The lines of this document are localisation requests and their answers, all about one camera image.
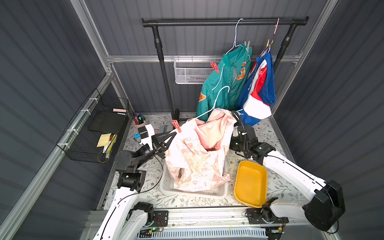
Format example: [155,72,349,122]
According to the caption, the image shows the silver mesh wall basket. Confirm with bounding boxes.
[174,56,218,85]

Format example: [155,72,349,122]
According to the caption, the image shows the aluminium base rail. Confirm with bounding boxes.
[154,206,316,230]

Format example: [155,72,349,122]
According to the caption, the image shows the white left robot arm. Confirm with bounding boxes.
[93,130,177,240]

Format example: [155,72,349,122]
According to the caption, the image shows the grey clothespin on green jacket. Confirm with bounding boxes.
[244,41,250,51]

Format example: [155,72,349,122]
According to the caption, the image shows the yellow sticky notes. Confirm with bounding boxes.
[97,133,111,148]

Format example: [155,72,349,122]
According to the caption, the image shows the black clothes rack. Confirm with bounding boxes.
[142,16,309,120]

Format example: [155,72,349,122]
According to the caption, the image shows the red clothespin on green jacket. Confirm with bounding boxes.
[210,62,220,73]

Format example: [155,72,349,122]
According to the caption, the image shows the red white blue jacket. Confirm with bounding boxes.
[238,48,276,126]

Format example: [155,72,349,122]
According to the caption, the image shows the floral table mat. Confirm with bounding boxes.
[97,112,304,210]

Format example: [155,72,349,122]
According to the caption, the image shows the black wire wall basket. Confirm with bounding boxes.
[57,90,130,164]

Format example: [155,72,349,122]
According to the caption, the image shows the white plastic basket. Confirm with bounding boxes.
[160,158,229,199]

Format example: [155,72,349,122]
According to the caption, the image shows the pink wire hanger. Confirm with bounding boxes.
[267,18,280,53]

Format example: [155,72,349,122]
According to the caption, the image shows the light blue wire hanger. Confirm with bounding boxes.
[196,86,230,119]

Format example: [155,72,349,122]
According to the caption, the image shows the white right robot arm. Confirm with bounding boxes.
[230,111,346,234]

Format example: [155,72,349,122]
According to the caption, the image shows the green jacket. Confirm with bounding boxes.
[196,44,253,122]

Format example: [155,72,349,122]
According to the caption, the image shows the pink printed jacket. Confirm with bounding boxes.
[166,109,237,192]

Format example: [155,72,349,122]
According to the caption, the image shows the yellow plastic tray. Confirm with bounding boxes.
[234,161,268,208]

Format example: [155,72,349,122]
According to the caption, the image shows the pink pen cup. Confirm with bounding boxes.
[133,113,149,130]

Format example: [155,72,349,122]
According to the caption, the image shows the blue hanger with green jacket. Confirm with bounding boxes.
[226,18,244,55]

